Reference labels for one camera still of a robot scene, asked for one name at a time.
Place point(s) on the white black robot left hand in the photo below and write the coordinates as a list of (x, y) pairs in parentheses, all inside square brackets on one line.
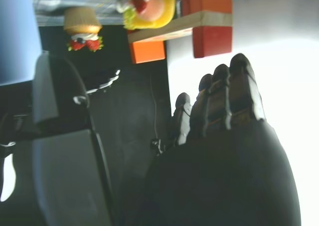
[(224, 176)]

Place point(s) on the toy cupcake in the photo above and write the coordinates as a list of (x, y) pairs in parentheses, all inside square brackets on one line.
[(154, 9)]

